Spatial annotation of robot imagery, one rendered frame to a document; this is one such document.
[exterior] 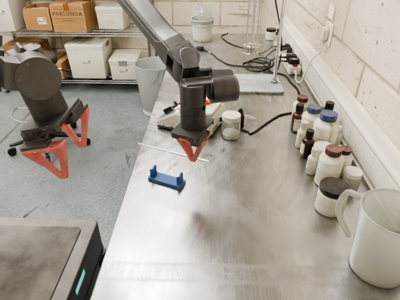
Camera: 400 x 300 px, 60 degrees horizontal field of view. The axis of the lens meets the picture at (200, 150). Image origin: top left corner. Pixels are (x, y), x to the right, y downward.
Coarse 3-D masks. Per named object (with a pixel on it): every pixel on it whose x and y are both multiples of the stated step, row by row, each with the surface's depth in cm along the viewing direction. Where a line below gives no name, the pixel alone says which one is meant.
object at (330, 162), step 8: (328, 152) 85; (336, 152) 84; (320, 160) 87; (328, 160) 85; (336, 160) 85; (320, 168) 88; (328, 168) 86; (336, 168) 86; (320, 176) 89; (328, 176) 87; (336, 176) 87
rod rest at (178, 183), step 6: (156, 168) 93; (150, 174) 91; (156, 174) 93; (162, 174) 93; (180, 174) 89; (150, 180) 92; (156, 180) 91; (162, 180) 91; (168, 180) 91; (174, 180) 91; (180, 180) 89; (174, 186) 89; (180, 186) 89
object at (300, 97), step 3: (300, 96) 114; (303, 96) 114; (306, 96) 114; (297, 99) 115; (300, 99) 113; (303, 99) 113; (306, 99) 113; (294, 102) 116; (297, 102) 115; (300, 102) 114; (303, 102) 114; (306, 102) 114; (294, 105) 115; (306, 105) 114; (294, 108) 116; (306, 108) 114; (294, 111) 116; (303, 111) 114; (291, 117) 119
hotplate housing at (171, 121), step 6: (222, 108) 115; (174, 114) 111; (216, 114) 111; (162, 120) 114; (168, 120) 113; (174, 120) 112; (216, 120) 111; (162, 126) 116; (168, 126) 114; (174, 126) 113; (210, 126) 108; (216, 126) 113; (210, 132) 110
